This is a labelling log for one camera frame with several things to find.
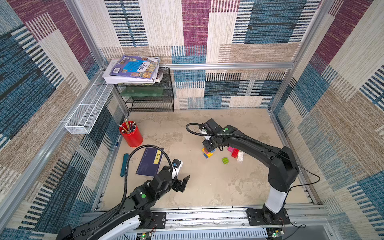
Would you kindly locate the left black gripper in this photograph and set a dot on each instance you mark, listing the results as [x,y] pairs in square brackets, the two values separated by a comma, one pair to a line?
[177,187]

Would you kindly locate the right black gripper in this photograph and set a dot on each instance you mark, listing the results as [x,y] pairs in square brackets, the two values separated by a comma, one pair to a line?
[208,144]

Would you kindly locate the red long lego brick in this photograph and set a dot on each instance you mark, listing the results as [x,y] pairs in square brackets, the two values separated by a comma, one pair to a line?
[235,153]

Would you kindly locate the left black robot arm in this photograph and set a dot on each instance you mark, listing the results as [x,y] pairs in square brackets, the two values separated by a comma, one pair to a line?
[133,212]

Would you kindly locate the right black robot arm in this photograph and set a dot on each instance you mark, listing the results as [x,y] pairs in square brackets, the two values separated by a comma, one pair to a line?
[283,168]

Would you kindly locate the lime green square lego brick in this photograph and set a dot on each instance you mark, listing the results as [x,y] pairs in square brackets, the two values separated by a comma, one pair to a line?
[225,160]

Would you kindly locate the white long lego brick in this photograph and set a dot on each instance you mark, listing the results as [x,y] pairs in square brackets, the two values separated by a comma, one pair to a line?
[240,157]

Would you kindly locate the purple notebook yellow label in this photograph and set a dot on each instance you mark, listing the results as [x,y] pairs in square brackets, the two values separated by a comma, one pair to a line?
[150,162]

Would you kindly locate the red pencil cup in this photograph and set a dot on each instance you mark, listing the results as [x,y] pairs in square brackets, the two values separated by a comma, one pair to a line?
[131,133]

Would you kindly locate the stack of books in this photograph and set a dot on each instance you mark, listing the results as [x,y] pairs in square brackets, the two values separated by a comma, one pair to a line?
[133,70]

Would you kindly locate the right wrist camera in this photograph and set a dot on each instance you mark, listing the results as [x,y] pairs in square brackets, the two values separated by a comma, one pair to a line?
[210,126]

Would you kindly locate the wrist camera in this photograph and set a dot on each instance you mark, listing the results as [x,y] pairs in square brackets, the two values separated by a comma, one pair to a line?
[176,166]
[210,126]

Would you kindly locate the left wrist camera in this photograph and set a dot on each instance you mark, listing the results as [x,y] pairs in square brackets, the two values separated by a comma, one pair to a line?
[176,166]

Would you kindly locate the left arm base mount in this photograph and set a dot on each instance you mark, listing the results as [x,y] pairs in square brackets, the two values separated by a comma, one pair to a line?
[156,220]

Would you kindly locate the black wire shelf rack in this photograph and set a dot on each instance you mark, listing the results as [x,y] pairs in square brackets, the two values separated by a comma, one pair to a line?
[156,97]

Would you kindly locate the blue pen by wall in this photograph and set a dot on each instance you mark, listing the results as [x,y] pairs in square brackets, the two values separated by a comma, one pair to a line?
[118,142]

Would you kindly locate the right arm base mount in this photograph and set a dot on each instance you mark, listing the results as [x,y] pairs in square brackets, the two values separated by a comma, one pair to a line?
[264,216]

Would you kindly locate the white wire mesh basket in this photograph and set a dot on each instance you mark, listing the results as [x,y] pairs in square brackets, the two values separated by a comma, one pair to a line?
[87,112]

